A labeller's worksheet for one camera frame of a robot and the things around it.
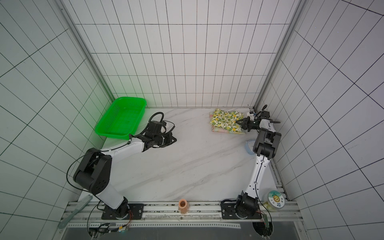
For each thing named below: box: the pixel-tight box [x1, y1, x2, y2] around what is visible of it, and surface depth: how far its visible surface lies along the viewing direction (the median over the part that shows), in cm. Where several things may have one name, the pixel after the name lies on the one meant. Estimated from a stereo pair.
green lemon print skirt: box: [210, 108, 244, 132], surface depth 108 cm
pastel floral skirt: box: [209, 111, 246, 135], surface depth 105 cm
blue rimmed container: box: [245, 139, 256, 155], surface depth 96 cm
